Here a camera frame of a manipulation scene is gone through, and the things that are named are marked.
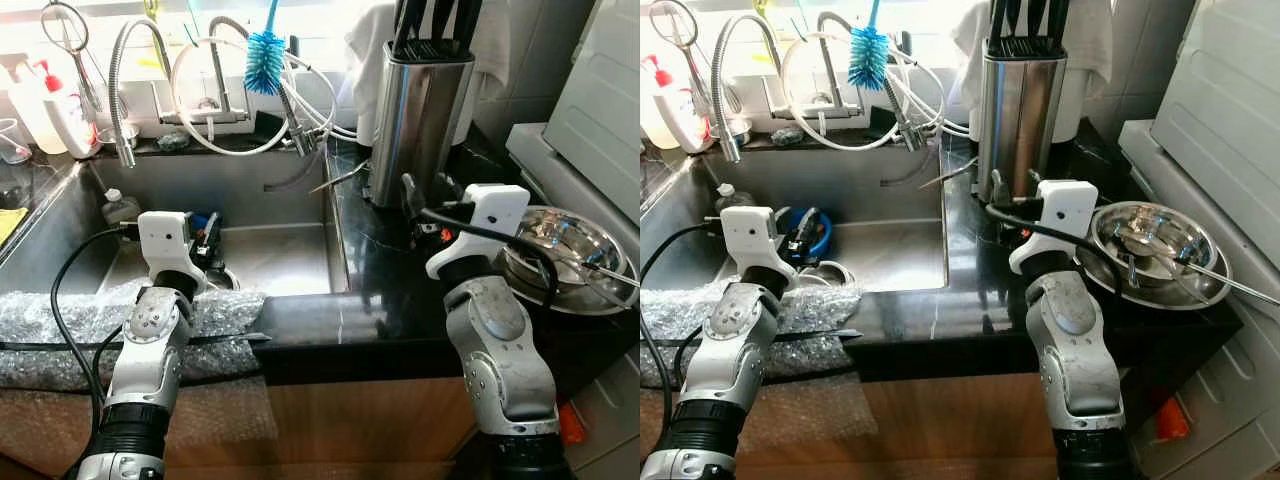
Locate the flexible spring neck faucet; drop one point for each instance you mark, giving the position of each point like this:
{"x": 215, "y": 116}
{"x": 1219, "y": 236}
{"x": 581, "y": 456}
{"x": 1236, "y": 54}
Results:
{"x": 118, "y": 100}
{"x": 722, "y": 90}

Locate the chrome arched faucet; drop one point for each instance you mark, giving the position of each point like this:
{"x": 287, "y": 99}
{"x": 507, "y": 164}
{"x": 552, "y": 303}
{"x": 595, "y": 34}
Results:
{"x": 830, "y": 85}
{"x": 217, "y": 90}

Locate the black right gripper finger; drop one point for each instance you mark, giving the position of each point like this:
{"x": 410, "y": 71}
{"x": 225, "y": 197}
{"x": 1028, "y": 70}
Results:
{"x": 411, "y": 192}
{"x": 448, "y": 191}
{"x": 996, "y": 188}
{"x": 1037, "y": 182}

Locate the small orange object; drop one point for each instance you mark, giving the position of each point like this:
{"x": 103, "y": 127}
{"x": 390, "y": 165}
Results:
{"x": 1172, "y": 420}
{"x": 571, "y": 425}

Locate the stainless steel sink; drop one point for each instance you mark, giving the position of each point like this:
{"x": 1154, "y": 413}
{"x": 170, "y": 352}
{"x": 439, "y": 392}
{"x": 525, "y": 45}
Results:
{"x": 895, "y": 250}
{"x": 285, "y": 255}

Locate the yellow cleaning cloth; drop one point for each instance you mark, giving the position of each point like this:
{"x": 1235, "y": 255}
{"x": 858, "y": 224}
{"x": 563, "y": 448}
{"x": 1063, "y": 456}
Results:
{"x": 10, "y": 225}

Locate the small clear capped bottle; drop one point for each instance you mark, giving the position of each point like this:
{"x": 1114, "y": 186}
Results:
{"x": 120, "y": 210}
{"x": 733, "y": 200}

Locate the brown wooden cabinet front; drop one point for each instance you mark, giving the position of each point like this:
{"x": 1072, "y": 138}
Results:
{"x": 950, "y": 430}
{"x": 350, "y": 430}

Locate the stainless steel knife block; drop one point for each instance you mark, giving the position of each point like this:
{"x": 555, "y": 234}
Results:
{"x": 1020, "y": 120}
{"x": 415, "y": 120}

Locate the white ribbed appliance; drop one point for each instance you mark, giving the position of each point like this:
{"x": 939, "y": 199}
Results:
{"x": 590, "y": 90}
{"x": 1220, "y": 90}

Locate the round metal mesh strainer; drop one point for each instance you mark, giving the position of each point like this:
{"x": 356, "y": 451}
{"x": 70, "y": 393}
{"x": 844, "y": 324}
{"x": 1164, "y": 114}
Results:
{"x": 690, "y": 60}
{"x": 84, "y": 75}

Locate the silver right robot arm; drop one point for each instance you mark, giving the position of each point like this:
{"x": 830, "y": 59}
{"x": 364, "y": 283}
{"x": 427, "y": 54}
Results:
{"x": 1075, "y": 350}
{"x": 500, "y": 340}

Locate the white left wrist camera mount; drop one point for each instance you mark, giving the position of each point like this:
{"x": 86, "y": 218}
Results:
{"x": 745, "y": 235}
{"x": 160, "y": 235}

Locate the shallow stainless steel plate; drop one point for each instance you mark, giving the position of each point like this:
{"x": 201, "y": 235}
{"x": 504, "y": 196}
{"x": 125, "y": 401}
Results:
{"x": 1205, "y": 295}
{"x": 610, "y": 298}

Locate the small steel cup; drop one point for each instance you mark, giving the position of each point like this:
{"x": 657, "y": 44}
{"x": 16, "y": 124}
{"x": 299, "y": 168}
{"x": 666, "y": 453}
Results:
{"x": 740, "y": 130}
{"x": 108, "y": 135}

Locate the long thin steel utensil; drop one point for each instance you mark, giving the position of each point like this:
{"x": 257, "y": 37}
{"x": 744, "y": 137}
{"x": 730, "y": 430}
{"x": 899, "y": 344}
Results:
{"x": 1230, "y": 285}
{"x": 610, "y": 272}

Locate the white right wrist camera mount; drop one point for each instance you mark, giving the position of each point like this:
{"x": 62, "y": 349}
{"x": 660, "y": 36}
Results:
{"x": 1065, "y": 210}
{"x": 495, "y": 210}

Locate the dark scouring pad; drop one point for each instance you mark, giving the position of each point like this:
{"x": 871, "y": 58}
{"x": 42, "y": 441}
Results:
{"x": 787, "y": 138}
{"x": 174, "y": 141}

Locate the clear bubble wrap sheet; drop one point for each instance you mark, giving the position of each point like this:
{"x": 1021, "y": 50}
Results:
{"x": 675, "y": 320}
{"x": 60, "y": 320}

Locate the clear plastic cup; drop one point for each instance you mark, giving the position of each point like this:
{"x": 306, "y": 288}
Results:
{"x": 12, "y": 145}

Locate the yellow green hanging utensil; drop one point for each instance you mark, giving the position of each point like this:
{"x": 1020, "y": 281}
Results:
{"x": 152, "y": 10}

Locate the blue bottle brush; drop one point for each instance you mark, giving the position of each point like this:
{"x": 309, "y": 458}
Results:
{"x": 868, "y": 58}
{"x": 265, "y": 62}

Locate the stainless steel bowl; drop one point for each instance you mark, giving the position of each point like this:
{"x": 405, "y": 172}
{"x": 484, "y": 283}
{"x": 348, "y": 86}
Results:
{"x": 570, "y": 235}
{"x": 1150, "y": 225}

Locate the white bottle red pump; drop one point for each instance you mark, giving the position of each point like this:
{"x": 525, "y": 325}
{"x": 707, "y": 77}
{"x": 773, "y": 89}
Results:
{"x": 75, "y": 120}
{"x": 690, "y": 115}

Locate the white draped cloth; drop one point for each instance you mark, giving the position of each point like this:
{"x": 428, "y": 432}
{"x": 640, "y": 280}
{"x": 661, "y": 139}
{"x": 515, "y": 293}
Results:
{"x": 370, "y": 40}
{"x": 968, "y": 35}

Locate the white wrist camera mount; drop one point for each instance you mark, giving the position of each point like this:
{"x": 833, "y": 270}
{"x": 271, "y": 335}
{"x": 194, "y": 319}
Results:
{"x": 160, "y": 235}
{"x": 1065, "y": 210}
{"x": 495, "y": 210}
{"x": 745, "y": 235}

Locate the thin brown stick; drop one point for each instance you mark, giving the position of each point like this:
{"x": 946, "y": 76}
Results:
{"x": 340, "y": 178}
{"x": 948, "y": 172}

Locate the translucent plastic bottle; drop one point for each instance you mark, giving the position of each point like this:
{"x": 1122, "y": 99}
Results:
{"x": 35, "y": 115}
{"x": 655, "y": 120}

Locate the white cylindrical container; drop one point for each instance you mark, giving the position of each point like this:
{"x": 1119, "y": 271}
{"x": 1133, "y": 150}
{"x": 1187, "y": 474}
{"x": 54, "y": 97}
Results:
{"x": 1075, "y": 105}
{"x": 466, "y": 105}

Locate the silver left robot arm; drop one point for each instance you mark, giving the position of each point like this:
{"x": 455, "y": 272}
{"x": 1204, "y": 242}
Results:
{"x": 735, "y": 340}
{"x": 150, "y": 340}

